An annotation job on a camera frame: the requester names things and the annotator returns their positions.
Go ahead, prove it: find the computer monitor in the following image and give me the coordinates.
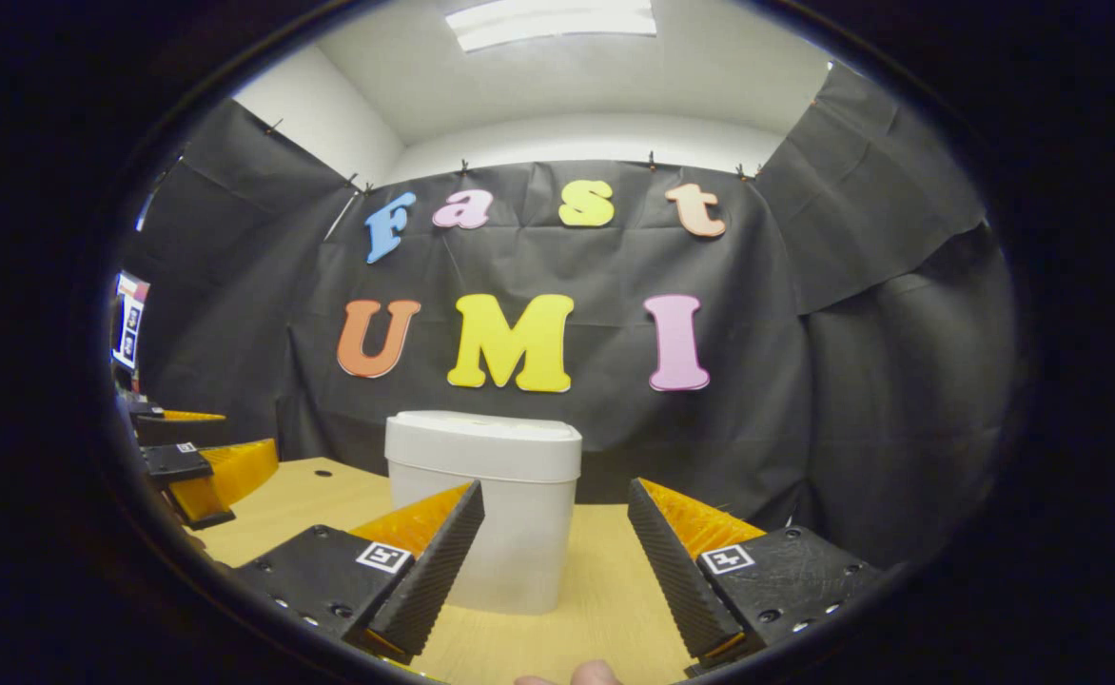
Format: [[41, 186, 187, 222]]
[[112, 271, 151, 372]]

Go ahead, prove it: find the white desktop garbage bin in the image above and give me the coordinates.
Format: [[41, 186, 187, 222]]
[[384, 410, 584, 617]]

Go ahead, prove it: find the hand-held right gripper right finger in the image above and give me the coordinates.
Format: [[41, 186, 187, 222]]
[[627, 476, 887, 667]]

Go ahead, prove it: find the wooden desktop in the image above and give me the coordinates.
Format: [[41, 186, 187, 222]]
[[186, 457, 768, 685]]

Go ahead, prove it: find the black backdrop cloth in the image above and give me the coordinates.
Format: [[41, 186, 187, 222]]
[[115, 62, 1015, 572]]

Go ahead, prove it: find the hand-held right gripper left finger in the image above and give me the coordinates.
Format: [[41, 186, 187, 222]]
[[231, 479, 485, 665]]

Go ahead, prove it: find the long ceiling light panel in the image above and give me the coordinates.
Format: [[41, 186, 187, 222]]
[[445, 0, 658, 53]]

